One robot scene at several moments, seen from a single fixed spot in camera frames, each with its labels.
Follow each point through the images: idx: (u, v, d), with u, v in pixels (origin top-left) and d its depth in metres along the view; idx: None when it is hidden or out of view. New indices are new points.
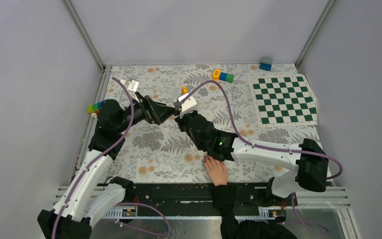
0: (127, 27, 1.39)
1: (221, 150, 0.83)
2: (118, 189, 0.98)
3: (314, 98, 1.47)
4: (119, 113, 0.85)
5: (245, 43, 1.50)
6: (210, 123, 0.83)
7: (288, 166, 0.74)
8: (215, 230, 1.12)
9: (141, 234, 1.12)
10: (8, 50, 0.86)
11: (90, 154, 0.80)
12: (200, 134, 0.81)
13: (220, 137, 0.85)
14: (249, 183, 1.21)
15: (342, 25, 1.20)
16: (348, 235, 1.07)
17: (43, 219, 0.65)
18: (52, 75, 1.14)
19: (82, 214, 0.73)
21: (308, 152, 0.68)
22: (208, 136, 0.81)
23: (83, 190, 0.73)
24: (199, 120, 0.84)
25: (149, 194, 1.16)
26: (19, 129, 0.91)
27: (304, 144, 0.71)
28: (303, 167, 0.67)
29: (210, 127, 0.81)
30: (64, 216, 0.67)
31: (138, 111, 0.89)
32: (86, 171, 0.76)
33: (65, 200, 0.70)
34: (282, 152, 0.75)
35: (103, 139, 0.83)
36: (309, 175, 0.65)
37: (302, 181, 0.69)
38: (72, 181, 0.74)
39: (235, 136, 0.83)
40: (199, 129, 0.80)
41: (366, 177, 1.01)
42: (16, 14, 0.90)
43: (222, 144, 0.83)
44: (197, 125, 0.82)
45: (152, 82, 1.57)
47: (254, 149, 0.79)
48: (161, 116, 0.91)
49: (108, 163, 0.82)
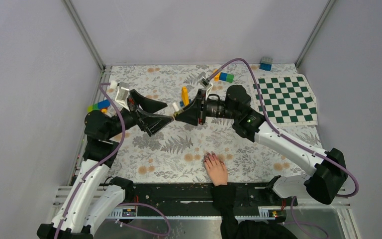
0: (128, 27, 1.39)
1: (246, 128, 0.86)
2: (118, 191, 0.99)
3: (314, 98, 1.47)
4: (109, 123, 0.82)
5: (245, 43, 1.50)
6: (249, 97, 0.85)
7: (304, 166, 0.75)
8: (215, 230, 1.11)
9: (141, 234, 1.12)
10: (8, 50, 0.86)
11: (85, 164, 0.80)
12: (235, 103, 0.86)
13: (250, 115, 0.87)
14: (249, 183, 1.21)
15: (342, 24, 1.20)
16: (348, 235, 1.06)
17: (41, 233, 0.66)
18: (52, 75, 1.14)
19: (82, 224, 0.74)
21: (332, 161, 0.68)
22: (240, 109, 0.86)
23: (80, 202, 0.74)
24: (238, 90, 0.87)
25: (149, 194, 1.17)
26: (18, 129, 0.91)
27: (331, 153, 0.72)
28: (321, 172, 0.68)
29: (247, 102, 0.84)
30: (63, 230, 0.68)
31: (129, 119, 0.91)
32: (82, 182, 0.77)
33: (64, 213, 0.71)
34: (305, 151, 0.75)
35: (98, 147, 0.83)
36: (323, 180, 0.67)
37: (313, 184, 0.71)
38: (69, 193, 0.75)
39: (264, 119, 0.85)
40: (236, 99, 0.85)
41: (366, 177, 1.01)
42: (15, 14, 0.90)
43: (250, 122, 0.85)
44: (236, 94, 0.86)
45: (152, 82, 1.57)
47: (279, 138, 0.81)
48: (153, 125, 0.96)
49: (104, 171, 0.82)
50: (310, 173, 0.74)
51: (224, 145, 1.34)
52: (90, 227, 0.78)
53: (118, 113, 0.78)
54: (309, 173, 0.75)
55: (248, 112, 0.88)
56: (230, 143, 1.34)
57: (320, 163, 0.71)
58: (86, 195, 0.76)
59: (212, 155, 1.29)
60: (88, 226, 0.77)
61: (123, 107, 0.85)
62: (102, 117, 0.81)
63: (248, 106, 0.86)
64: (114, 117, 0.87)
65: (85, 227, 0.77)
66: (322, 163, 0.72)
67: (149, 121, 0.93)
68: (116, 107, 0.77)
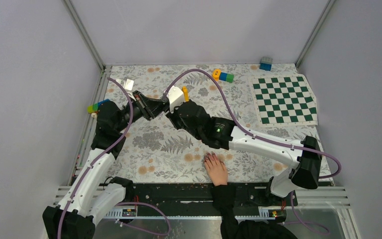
0: (128, 28, 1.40)
1: (217, 138, 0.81)
2: (118, 188, 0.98)
3: (314, 98, 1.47)
4: (119, 113, 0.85)
5: (245, 43, 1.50)
6: (201, 108, 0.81)
7: (287, 162, 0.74)
8: (215, 230, 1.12)
9: (141, 234, 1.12)
10: (9, 50, 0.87)
11: (92, 152, 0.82)
12: (190, 119, 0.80)
13: (216, 124, 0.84)
14: (249, 183, 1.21)
15: (342, 23, 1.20)
16: (348, 235, 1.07)
17: (47, 215, 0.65)
18: (53, 75, 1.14)
19: (86, 210, 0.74)
21: (311, 150, 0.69)
22: (200, 122, 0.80)
23: (88, 186, 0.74)
24: (189, 105, 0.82)
25: (149, 194, 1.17)
26: (18, 128, 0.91)
27: (306, 142, 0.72)
28: (305, 164, 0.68)
29: (201, 112, 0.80)
30: (69, 211, 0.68)
31: (136, 110, 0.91)
32: (90, 168, 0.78)
33: (71, 196, 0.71)
34: (283, 147, 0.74)
35: (106, 138, 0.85)
36: (309, 172, 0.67)
37: (298, 178, 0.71)
38: (77, 177, 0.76)
39: (233, 124, 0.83)
40: (189, 114, 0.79)
41: (366, 177, 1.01)
42: (16, 14, 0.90)
43: (219, 131, 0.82)
44: (186, 110, 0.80)
45: (152, 82, 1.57)
47: (255, 140, 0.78)
48: (156, 110, 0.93)
49: (110, 160, 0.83)
50: (294, 167, 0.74)
51: None
52: (92, 216, 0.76)
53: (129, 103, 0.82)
54: (293, 167, 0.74)
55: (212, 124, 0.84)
56: None
57: (301, 155, 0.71)
58: (92, 182, 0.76)
59: (211, 154, 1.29)
60: (91, 215, 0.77)
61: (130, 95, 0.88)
62: (114, 107, 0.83)
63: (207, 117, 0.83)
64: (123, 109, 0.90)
65: (88, 216, 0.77)
66: (302, 154, 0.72)
67: (151, 105, 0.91)
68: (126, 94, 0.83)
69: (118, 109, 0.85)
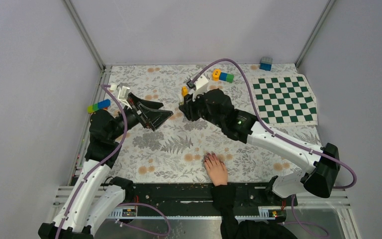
0: (128, 28, 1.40)
1: (237, 130, 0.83)
2: (118, 191, 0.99)
3: (314, 98, 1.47)
4: (113, 122, 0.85)
5: (245, 43, 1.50)
6: (228, 97, 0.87)
7: (303, 164, 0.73)
8: (215, 230, 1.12)
9: (141, 234, 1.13)
10: (8, 49, 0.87)
11: (86, 164, 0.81)
12: (215, 106, 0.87)
13: (238, 116, 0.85)
14: (249, 183, 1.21)
15: (342, 23, 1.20)
16: (349, 235, 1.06)
17: (43, 232, 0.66)
18: (52, 75, 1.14)
19: (83, 224, 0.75)
21: (329, 157, 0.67)
22: (224, 110, 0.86)
23: (82, 201, 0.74)
24: (217, 94, 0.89)
25: (149, 194, 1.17)
26: (18, 128, 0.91)
27: (327, 148, 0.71)
28: (320, 170, 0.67)
29: (227, 101, 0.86)
30: (64, 228, 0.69)
31: (131, 117, 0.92)
32: (84, 182, 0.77)
33: (65, 212, 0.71)
34: (302, 149, 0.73)
35: (100, 147, 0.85)
36: (323, 179, 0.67)
37: (311, 183, 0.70)
38: (71, 193, 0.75)
39: (255, 119, 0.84)
40: (214, 101, 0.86)
41: (366, 177, 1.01)
42: (15, 15, 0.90)
43: (240, 123, 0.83)
44: (214, 97, 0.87)
45: (152, 82, 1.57)
47: (274, 137, 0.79)
48: (156, 120, 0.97)
49: (106, 171, 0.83)
50: (309, 171, 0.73)
51: (223, 145, 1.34)
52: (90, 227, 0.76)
53: (122, 112, 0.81)
54: (309, 172, 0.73)
55: (235, 114, 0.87)
56: (230, 143, 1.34)
57: (319, 160, 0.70)
58: (86, 197, 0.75)
59: (211, 155, 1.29)
60: (89, 226, 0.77)
61: (125, 105, 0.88)
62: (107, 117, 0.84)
63: (231, 107, 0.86)
64: (117, 117, 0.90)
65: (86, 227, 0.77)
66: (320, 160, 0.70)
67: (151, 116, 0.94)
68: (119, 105, 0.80)
69: (112, 119, 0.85)
